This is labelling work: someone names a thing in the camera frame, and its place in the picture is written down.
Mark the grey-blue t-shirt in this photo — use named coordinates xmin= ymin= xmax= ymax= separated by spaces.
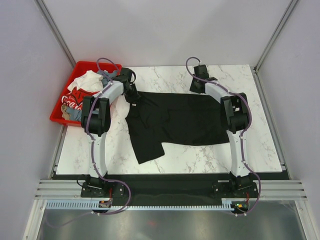
xmin=97 ymin=70 xmax=118 ymax=87

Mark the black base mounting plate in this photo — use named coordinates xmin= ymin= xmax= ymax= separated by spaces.
xmin=80 ymin=173 xmax=258 ymax=206

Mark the beige garment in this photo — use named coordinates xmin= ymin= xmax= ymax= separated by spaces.
xmin=61 ymin=104 xmax=74 ymax=121

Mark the red plastic bin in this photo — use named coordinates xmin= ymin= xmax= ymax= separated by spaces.
xmin=49 ymin=60 xmax=123 ymax=128

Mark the left aluminium frame post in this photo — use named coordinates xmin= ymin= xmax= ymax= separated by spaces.
xmin=34 ymin=0 xmax=76 ymax=68

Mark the red coca-cola t-shirt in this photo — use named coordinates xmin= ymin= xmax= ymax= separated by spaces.
xmin=61 ymin=87 xmax=97 ymax=110

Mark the white slotted cable duct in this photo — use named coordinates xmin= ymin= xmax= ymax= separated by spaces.
xmin=45 ymin=199 xmax=244 ymax=211

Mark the white t-shirt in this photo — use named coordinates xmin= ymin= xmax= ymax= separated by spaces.
xmin=67 ymin=70 xmax=103 ymax=93

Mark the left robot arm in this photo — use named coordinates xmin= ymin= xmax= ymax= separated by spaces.
xmin=81 ymin=67 xmax=140 ymax=178

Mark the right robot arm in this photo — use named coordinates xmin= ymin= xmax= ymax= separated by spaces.
xmin=190 ymin=64 xmax=252 ymax=178

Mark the black t-shirt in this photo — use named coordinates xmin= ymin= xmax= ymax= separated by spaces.
xmin=125 ymin=91 xmax=229 ymax=164

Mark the aluminium frame post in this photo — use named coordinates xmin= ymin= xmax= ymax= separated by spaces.
xmin=252 ymin=0 xmax=300 ymax=73
xmin=34 ymin=0 xmax=76 ymax=68

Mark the right aluminium frame post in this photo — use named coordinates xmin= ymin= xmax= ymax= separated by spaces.
xmin=252 ymin=0 xmax=300 ymax=73

